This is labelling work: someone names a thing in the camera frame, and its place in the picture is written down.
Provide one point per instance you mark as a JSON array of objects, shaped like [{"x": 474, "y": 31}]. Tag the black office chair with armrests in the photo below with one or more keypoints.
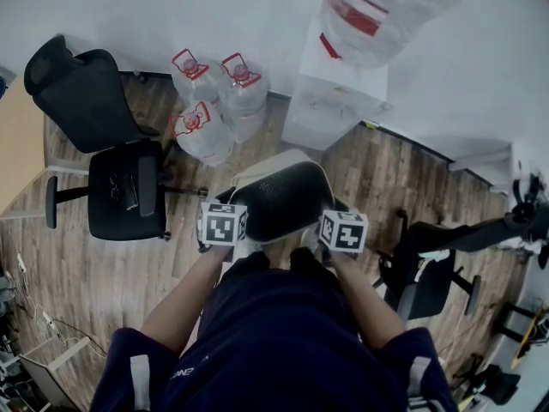
[{"x": 433, "y": 264}]

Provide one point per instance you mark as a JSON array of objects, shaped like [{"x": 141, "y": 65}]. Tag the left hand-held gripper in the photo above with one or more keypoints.
[{"x": 219, "y": 228}]

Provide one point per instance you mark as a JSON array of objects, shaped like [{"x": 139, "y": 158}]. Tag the eyeglasses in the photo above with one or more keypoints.
[{"x": 115, "y": 186}]

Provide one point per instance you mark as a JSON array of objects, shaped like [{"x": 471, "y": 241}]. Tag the person's left forearm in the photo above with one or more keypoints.
[{"x": 184, "y": 303}]

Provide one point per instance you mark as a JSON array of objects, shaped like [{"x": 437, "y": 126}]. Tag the black mesh office chair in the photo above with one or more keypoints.
[{"x": 107, "y": 144}]

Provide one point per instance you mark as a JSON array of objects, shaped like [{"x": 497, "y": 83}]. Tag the light wooden desk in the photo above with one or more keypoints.
[{"x": 19, "y": 144}]

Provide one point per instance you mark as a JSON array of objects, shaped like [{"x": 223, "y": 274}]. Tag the white water dispenser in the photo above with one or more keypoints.
[{"x": 334, "y": 101}]

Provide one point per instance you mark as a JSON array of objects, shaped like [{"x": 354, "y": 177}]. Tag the white table frame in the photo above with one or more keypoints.
[{"x": 56, "y": 367}]

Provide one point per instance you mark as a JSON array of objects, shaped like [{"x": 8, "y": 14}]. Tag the person's dark navy shirt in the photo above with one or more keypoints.
[{"x": 283, "y": 346}]

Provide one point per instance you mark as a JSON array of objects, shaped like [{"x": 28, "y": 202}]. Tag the large clear water jug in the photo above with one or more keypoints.
[{"x": 381, "y": 15}]

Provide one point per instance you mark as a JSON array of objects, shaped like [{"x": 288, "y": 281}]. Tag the yellow tool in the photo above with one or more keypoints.
[{"x": 529, "y": 337}]

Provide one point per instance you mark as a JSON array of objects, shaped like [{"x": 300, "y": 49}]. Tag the black bag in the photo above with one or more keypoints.
[{"x": 497, "y": 382}]

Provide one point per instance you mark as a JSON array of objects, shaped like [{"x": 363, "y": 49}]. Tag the small black device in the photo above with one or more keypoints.
[{"x": 130, "y": 193}]

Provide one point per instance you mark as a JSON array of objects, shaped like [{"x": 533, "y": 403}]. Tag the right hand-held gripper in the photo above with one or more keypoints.
[{"x": 347, "y": 235}]

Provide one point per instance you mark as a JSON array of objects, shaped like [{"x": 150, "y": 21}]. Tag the person's right forearm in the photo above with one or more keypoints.
[{"x": 369, "y": 294}]

